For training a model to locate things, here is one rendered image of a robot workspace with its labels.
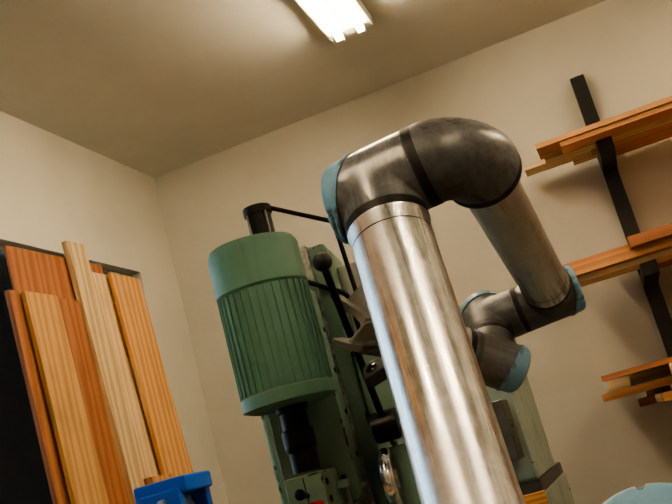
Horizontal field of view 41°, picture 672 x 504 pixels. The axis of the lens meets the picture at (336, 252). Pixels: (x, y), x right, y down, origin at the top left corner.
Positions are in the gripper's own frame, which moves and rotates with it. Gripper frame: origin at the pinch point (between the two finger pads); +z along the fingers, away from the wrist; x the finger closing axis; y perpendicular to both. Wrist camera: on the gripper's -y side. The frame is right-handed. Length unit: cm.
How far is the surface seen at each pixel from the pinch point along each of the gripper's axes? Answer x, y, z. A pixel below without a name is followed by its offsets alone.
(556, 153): -193, -7, -101
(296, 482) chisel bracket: 13.8, -25.1, -3.5
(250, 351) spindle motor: 0.7, -10.8, 10.7
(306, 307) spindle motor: -6.4, -2.7, 3.2
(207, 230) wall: -262, -122, 13
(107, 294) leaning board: -179, -122, 45
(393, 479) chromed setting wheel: 6.9, -24.0, -22.0
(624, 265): -157, -28, -131
